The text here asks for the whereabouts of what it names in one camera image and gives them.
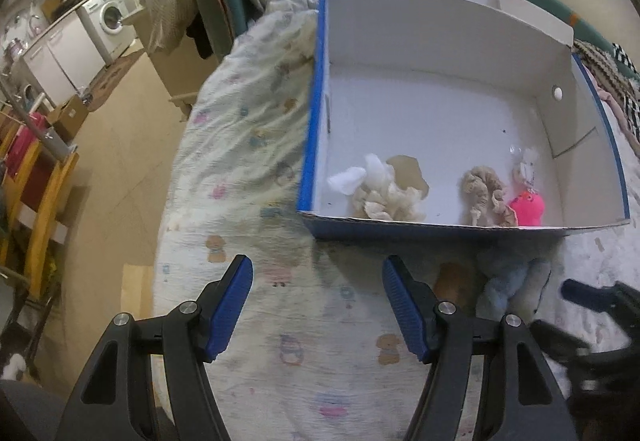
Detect light blue plush toy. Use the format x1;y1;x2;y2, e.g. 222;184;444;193
475;253;553;317

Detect pink soft toy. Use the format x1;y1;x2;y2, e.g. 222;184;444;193
507;191;545;228

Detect white washing machine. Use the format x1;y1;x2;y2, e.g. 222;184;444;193
77;0;138;67

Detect tan cloth piece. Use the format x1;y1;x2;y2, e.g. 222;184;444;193
387;155;431;199

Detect cream fluffy scrunchie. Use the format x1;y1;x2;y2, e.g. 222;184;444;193
350;154;427;222

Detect brown plush piece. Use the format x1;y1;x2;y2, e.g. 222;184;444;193
435;263;476;307

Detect beige bed frame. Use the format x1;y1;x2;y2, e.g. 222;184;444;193
150;11;231;117

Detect white floor cabinet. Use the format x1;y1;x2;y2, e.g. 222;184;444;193
22;11;108;94

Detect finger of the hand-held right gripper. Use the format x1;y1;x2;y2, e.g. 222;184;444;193
560;278;640;317
530;320;593;362

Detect brown door mat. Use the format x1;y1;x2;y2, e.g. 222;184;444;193
85;48;146;112

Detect grey trousers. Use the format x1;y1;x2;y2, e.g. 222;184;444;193
0;378;71;441

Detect blue cardboard box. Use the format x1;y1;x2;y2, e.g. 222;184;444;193
296;0;632;242

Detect patterned knitted blanket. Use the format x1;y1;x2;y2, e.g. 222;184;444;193
575;38;640;97

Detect pink blanket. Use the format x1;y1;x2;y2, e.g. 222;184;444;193
592;81;640;147

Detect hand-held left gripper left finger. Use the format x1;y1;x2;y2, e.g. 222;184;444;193
59;254;254;441

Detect black white striped cloth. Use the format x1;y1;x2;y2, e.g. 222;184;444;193
612;44;640;72

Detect white fluffy piece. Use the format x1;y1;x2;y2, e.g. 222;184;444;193
327;166;367;195

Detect red bag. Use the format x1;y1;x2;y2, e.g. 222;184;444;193
2;126;41;172

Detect beige plush toy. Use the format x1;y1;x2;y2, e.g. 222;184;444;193
460;165;518;227

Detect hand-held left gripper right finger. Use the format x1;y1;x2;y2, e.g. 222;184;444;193
381;255;581;441

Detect grey metal pole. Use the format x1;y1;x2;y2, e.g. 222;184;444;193
0;76;78;157

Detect black white furry object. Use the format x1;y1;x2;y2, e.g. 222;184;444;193
0;326;31;379

